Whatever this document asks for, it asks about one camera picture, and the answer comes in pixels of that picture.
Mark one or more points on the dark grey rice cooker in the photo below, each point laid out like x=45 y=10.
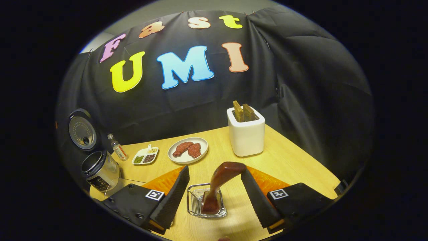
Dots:
x=100 y=172

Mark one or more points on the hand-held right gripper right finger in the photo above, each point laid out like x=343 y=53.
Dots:
x=257 y=201

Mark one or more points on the brown wooden spoon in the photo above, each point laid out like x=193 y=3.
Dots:
x=222 y=175

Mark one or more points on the red meat slice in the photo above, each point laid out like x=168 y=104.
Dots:
x=182 y=149
x=195 y=150

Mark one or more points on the white divided bean dish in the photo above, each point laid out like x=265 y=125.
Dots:
x=144 y=157

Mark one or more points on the round white plate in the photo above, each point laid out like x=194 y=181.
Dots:
x=200 y=140

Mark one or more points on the small clear glass bottle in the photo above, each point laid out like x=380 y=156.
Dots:
x=119 y=152

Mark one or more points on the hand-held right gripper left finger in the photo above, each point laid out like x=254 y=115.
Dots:
x=170 y=204

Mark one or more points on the black backdrop cloth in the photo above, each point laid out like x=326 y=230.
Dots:
x=317 y=100

